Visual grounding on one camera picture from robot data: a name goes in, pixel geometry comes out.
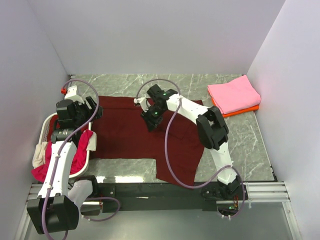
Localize cream t shirt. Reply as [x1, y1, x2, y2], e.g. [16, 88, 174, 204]
[32, 141, 48, 169]

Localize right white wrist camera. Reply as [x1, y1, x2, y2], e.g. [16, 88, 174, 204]
[133, 97, 151, 112]

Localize black base beam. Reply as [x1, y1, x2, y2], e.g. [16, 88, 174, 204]
[69, 181, 248, 216]

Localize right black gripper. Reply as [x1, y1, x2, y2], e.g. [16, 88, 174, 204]
[141, 104, 167, 132]

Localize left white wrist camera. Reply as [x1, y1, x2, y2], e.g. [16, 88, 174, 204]
[61, 85, 85, 104]

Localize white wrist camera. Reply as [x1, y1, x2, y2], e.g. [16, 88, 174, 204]
[61, 85, 85, 104]
[133, 97, 151, 112]

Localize folded pink t shirt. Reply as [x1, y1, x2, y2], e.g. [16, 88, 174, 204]
[207, 75, 261, 114]

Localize folded orange t shirt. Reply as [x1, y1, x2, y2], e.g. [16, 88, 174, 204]
[222, 104, 259, 118]

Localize magenta t shirt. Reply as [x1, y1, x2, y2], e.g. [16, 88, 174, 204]
[31, 129, 97, 183]

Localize aluminium rail frame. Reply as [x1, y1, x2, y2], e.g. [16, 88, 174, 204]
[13, 74, 305, 240]

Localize white laundry basket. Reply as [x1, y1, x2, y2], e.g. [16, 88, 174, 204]
[38, 113, 94, 179]

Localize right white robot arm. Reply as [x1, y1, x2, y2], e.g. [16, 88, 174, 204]
[134, 84, 246, 200]

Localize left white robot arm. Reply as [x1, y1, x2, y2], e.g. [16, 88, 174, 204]
[26, 96, 103, 235]

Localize red t shirt in basket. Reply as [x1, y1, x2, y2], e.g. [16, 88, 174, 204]
[48, 114, 59, 137]

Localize dark red t shirt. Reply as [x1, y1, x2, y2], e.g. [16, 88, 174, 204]
[90, 96, 204, 186]

